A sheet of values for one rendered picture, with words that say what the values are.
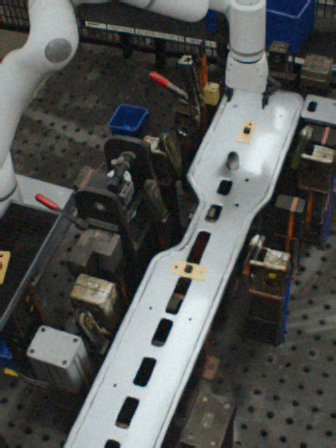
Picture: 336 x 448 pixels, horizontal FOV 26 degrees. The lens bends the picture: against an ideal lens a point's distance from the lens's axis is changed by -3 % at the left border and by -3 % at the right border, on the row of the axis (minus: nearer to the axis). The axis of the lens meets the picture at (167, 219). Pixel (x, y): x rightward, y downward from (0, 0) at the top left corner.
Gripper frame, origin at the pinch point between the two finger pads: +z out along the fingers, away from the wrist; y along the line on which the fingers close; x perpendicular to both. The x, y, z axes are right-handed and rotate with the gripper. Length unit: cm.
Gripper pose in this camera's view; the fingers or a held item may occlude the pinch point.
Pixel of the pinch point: (247, 99)
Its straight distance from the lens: 188.9
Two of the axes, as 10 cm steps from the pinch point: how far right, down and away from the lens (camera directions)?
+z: 0.7, 6.2, 7.8
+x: 3.5, -7.5, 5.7
